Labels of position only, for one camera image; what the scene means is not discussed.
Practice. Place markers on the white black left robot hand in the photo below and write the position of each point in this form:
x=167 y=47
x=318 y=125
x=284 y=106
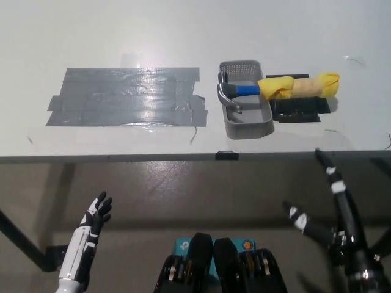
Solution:
x=78 y=250

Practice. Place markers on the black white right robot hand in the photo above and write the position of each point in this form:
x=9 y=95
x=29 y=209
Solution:
x=348 y=219

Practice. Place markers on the hammer with yellow cloth wrap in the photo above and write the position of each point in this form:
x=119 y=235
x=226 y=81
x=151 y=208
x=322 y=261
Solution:
x=244 y=90

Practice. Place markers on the black teal robot torso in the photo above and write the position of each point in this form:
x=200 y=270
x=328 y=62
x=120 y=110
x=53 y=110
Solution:
x=200 y=259

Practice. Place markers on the black taped floor plate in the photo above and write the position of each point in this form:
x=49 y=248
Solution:
x=56 y=254

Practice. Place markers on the black metal table leg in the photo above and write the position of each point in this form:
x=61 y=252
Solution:
x=382 y=242
x=21 y=238

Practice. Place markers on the black square pad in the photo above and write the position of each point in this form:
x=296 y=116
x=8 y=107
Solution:
x=293 y=110

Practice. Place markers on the small black tape piece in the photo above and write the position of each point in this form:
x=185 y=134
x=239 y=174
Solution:
x=227 y=155

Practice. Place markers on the grey plastic basket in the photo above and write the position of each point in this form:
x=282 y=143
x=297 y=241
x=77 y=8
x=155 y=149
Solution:
x=250 y=122

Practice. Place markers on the grey duct tape patch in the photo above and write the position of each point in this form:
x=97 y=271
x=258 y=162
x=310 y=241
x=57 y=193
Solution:
x=122 y=97

